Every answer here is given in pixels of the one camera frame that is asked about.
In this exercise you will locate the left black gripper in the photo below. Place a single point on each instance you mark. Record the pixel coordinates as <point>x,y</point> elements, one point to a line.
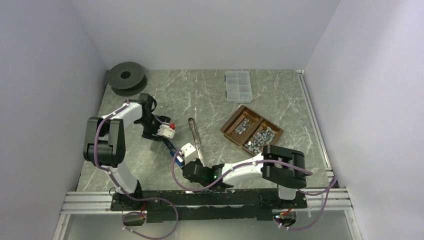
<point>148,134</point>

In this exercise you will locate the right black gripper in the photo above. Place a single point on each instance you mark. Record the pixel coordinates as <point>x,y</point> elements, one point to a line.
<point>197,161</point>

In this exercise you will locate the blue stapler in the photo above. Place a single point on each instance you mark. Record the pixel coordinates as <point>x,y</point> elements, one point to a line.
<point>172,150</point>

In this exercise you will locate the black beige stapler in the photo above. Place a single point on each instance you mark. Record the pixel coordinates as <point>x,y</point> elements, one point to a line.
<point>196,138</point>

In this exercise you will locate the brown staple tray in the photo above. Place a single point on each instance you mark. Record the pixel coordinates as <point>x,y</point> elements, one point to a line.
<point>251,131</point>

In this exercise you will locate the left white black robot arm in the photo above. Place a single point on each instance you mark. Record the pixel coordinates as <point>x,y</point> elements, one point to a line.
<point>105,144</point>

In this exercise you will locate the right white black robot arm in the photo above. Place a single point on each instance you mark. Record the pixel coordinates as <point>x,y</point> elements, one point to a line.
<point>279,165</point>

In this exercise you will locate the black filament spool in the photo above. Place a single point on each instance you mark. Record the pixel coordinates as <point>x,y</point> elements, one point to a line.
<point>127,79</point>

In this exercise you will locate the clear plastic organizer box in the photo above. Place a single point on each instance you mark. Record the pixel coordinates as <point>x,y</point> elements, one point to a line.
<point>238,86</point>

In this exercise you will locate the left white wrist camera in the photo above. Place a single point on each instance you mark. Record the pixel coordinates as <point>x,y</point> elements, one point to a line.
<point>166,130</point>

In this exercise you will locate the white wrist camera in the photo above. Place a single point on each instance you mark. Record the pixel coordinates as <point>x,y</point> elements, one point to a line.
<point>188,152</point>
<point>166,130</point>

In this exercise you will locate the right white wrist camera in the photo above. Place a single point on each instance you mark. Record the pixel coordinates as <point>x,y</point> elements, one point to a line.
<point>188,152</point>

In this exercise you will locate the aluminium frame rail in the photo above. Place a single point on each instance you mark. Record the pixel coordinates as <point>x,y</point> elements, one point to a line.
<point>99,202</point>

